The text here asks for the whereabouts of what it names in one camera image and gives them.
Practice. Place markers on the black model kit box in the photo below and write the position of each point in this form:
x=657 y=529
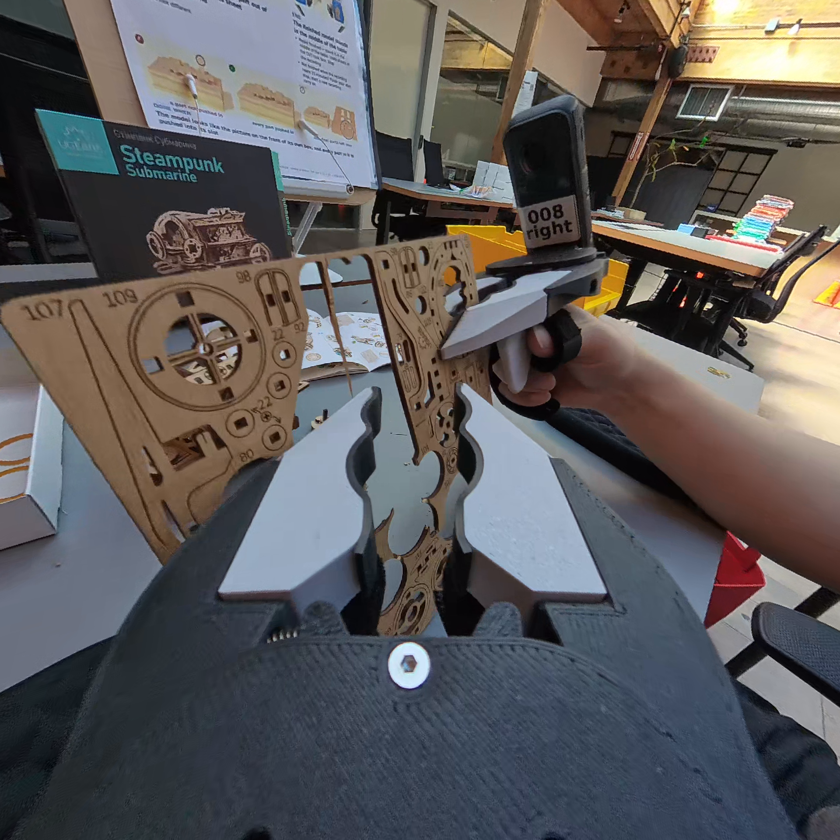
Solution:
x=105 y=216

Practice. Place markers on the person's right hand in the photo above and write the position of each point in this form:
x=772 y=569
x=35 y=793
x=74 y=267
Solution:
x=590 y=367

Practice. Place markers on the person's right forearm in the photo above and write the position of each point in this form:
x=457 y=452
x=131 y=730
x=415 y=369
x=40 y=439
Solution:
x=735 y=446

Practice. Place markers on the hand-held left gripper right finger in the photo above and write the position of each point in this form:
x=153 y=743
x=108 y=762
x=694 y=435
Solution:
x=538 y=525

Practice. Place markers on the silver air duct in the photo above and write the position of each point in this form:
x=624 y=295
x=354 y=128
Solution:
x=787 y=115

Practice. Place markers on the long wooden desk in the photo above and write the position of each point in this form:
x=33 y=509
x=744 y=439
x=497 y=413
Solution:
x=689 y=246

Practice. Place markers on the stack of colourful packets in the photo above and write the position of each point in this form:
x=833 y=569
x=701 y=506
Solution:
x=764 y=220

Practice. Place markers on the wooden submarine model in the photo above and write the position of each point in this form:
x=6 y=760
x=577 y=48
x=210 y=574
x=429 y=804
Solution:
x=197 y=374

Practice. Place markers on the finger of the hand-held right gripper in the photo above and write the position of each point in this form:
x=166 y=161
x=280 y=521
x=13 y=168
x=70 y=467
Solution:
x=499 y=321
x=499 y=283

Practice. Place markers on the red plastic bin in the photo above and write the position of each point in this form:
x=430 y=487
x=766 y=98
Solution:
x=735 y=584

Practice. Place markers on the laser-cut plywood parts sheet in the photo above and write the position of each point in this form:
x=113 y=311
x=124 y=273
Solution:
x=39 y=334

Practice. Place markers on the white paper notice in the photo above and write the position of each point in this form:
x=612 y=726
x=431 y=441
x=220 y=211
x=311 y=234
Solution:
x=525 y=92

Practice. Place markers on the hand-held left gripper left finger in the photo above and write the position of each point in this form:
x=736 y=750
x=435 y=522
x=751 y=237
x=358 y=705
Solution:
x=289 y=525

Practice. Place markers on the tan rubber bands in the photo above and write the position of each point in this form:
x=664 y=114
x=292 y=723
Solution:
x=13 y=448

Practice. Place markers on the assembly instruction booklet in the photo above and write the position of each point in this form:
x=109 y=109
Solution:
x=367 y=341

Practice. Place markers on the black office chair armrest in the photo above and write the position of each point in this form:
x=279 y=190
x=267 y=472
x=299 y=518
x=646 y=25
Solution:
x=800 y=643

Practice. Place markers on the stack of white boxes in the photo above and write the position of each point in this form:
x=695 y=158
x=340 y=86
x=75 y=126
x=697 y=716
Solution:
x=492 y=180

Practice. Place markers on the yellow plastic bin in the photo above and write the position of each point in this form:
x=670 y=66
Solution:
x=492 y=239

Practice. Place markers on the instruction poster board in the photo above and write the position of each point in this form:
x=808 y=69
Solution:
x=229 y=65

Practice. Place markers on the black office chairs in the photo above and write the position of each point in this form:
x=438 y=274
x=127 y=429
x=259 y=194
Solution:
x=768 y=308

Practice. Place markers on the wall air vent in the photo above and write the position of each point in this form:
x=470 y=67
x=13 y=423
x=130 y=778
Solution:
x=705 y=103

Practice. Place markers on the white cardboard box tray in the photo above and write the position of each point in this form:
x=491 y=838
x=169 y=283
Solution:
x=39 y=472

